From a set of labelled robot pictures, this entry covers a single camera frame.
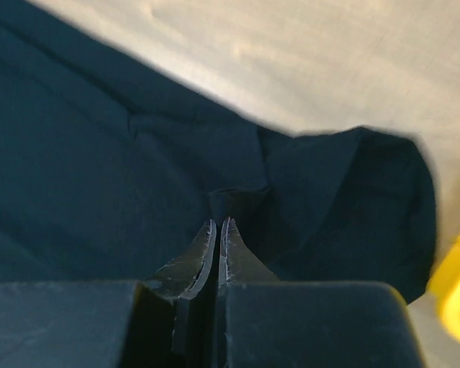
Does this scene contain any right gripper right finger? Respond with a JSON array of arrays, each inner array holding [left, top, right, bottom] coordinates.
[[216, 218, 426, 367]]

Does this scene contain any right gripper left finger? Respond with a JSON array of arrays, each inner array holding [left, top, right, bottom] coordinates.
[[0, 221, 217, 367]]

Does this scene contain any black t-shirt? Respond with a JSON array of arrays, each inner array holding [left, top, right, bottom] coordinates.
[[0, 1, 436, 302]]

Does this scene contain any yellow plastic tray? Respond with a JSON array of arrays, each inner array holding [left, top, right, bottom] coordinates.
[[428, 235, 460, 342]]

